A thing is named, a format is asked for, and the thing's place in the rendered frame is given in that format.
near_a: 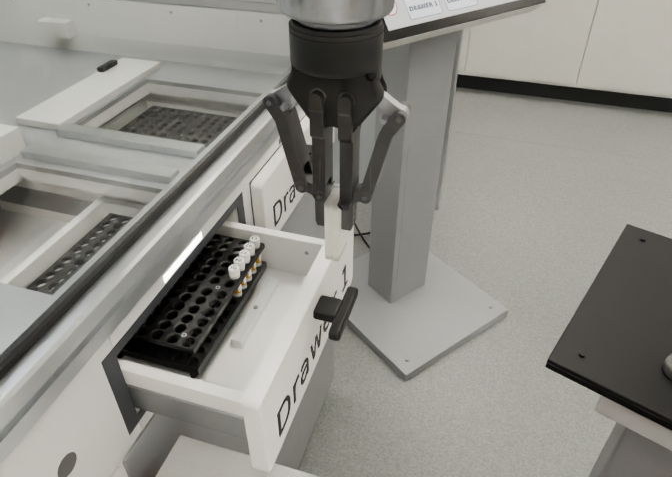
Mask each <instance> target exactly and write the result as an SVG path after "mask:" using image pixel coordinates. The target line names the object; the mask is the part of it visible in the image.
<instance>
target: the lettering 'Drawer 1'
mask: <svg viewBox="0 0 672 477"><path fill-rule="evenodd" d="M343 273H344V288H343V290H342V293H343V291H344V289H345V287H346V284H347V281H348V280H347V281H346V264H345V267H344V269H343V272H342V275H343ZM321 328H322V324H321V325H320V334H319V339H318V335H317V334H316V337H315V347H314V350H313V346H311V352H312V356H313V360H314V358H315V354H316V341H317V345H318V348H319V347H320V342H321ZM306 362H307V364H306V366H305V368H304V371H303V373H302V370H303V367H304V365H305V363H306ZM306 367H307V371H306V375H305V378H304V380H303V375H304V372H305V370H306ZM308 372H309V359H308V357H307V358H306V359H305V361H304V363H303V365H302V368H301V373H302V377H301V385H303V384H304V382H305V379H306V376H307V374H308ZM298 378H299V374H298V376H297V379H296V382H295V383H294V386H293V394H294V404H295V402H296V384H297V381H298ZM286 401H288V414H287V417H286V420H285V423H284V425H283V428H281V418H280V412H281V410H282V408H283V405H284V404H285V402H286ZM290 407H291V399H290V396H289V395H287V396H286V398H285V399H284V401H283V403H282V405H281V407H280V410H279V412H278V414H277V418H278V427H279V436H280V437H281V434H282V432H283V430H284V427H285V425H286V422H287V420H288V416H289V413H290Z"/></svg>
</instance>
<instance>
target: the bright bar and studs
mask: <svg viewBox="0 0 672 477"><path fill-rule="evenodd" d="M277 288H278V280H276V279H271V278H268V279H267V281H266V283H265V284H264V286H263V287H262V289H261V291H260V292H259V294H258V296H257V297H256V299H255V301H254V302H253V304H252V305H251V307H250V309H249V310H248V312H247V314H246V315H245V317H244V319H243V320H242V322H241V323H240V325H239V327H238V328H237V330H236V332H235V333H234V335H233V337H232V338H231V344H232V346H233V347H237V348H241V349H242V348H243V347H244V345H245V343H246V342H247V340H248V338H249V336H250V335H251V333H252V331H253V329H254V328H255V326H256V324H257V323H258V321H259V319H260V317H261V316H262V314H263V312H264V310H265V309H266V307H267V305H268V304H269V302H270V300H271V298H272V297H273V295H274V293H275V291H276V290H277Z"/></svg>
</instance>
